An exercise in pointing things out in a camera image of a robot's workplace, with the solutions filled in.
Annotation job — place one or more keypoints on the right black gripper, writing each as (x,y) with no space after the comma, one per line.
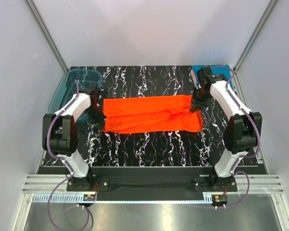
(197,105)

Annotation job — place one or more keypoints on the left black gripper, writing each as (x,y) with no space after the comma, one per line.
(100,120)

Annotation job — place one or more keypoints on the orange t-shirt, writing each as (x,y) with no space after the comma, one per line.
(151,114)

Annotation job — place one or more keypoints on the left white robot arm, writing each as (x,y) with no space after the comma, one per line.
(60,137)

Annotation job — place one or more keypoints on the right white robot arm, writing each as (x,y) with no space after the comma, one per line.
(242,134)

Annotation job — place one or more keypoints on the folded pink patterned t-shirt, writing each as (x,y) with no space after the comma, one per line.
(230,80)

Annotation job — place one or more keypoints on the teal transparent plastic bin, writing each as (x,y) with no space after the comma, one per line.
(67,87)

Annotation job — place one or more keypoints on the left small connector board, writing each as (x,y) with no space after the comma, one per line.
(89,197)

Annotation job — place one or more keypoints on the small connector board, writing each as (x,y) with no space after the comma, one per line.
(222,198)
(89,197)

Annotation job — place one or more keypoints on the right small connector board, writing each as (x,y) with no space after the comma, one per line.
(222,198)

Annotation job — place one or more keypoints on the front aluminium rail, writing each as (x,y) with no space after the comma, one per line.
(55,189)

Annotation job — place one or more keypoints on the left aluminium frame post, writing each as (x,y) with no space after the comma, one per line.
(44,30)

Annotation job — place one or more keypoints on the aluminium frame post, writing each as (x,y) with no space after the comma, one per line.
(44,30)
(259,27)

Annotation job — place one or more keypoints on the right aluminium frame post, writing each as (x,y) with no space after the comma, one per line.
(259,27)

